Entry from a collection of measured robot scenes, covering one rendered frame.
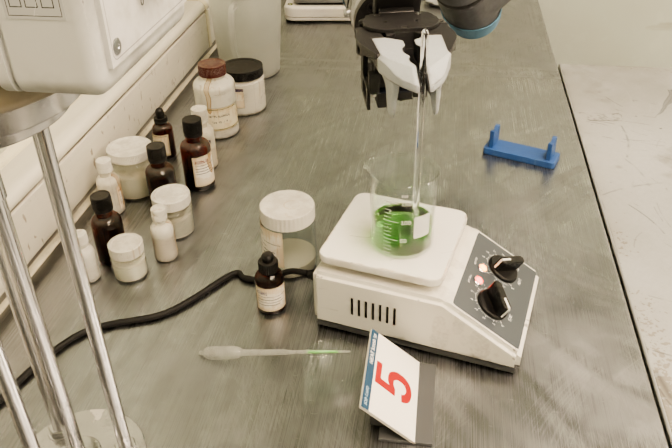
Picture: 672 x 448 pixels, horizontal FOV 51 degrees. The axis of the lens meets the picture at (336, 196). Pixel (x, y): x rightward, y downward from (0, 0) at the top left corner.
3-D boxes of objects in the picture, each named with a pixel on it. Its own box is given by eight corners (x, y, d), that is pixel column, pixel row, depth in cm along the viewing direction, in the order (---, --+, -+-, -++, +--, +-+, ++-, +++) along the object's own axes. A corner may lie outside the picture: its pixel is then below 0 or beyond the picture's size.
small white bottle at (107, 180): (107, 219, 87) (95, 167, 83) (99, 209, 89) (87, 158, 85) (129, 211, 89) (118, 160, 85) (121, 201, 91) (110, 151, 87)
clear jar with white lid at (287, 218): (300, 241, 83) (297, 183, 78) (327, 268, 78) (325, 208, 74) (254, 259, 80) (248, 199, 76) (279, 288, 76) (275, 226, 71)
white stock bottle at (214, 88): (196, 125, 109) (187, 58, 103) (235, 119, 110) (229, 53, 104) (201, 143, 104) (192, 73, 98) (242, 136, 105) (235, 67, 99)
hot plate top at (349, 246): (469, 218, 72) (470, 210, 72) (441, 290, 63) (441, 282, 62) (358, 197, 76) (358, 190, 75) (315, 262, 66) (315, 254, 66)
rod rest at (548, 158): (559, 159, 98) (563, 136, 96) (553, 170, 95) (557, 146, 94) (489, 143, 102) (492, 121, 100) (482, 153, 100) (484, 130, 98)
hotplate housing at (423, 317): (536, 291, 74) (547, 229, 70) (516, 379, 64) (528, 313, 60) (339, 248, 81) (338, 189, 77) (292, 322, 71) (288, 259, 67)
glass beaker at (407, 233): (440, 231, 70) (446, 155, 65) (428, 270, 64) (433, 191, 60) (371, 220, 71) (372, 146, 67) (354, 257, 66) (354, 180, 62)
